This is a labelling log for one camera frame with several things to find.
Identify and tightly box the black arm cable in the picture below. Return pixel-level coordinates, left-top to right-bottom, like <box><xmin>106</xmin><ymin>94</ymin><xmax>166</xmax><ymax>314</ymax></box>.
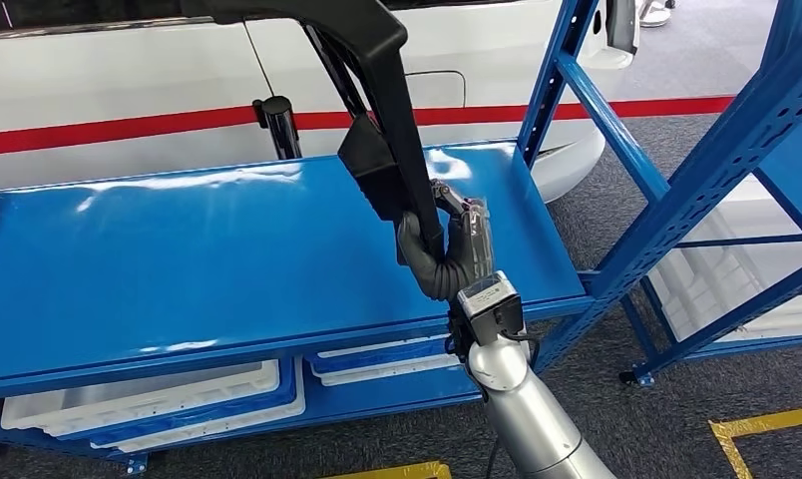
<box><xmin>443</xmin><ymin>316</ymin><xmax>541</xmax><ymax>479</ymax></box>

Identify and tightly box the white round base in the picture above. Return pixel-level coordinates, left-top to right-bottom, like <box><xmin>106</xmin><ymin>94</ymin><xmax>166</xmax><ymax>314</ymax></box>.
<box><xmin>638</xmin><ymin>0</ymin><xmax>674</xmax><ymax>28</ymax></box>

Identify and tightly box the black plastic plate bracket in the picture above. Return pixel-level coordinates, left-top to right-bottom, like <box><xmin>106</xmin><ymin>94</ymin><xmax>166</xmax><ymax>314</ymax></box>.
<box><xmin>179</xmin><ymin>0</ymin><xmax>447</xmax><ymax>260</ymax></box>

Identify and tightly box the blue metal shelf rack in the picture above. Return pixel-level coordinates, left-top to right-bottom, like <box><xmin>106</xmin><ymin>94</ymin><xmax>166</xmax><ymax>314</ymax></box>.
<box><xmin>0</xmin><ymin>0</ymin><xmax>802</xmax><ymax>476</ymax></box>
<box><xmin>617</xmin><ymin>119</ymin><xmax>802</xmax><ymax>389</ymax></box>

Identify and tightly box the white car with red stripe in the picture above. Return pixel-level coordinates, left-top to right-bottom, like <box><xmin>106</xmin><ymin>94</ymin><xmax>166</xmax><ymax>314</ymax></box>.
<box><xmin>0</xmin><ymin>0</ymin><xmax>640</xmax><ymax>204</ymax></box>

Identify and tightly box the black stanchion post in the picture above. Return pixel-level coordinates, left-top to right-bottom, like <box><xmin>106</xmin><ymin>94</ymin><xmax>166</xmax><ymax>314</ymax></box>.
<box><xmin>251</xmin><ymin>95</ymin><xmax>303</xmax><ymax>161</ymax></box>

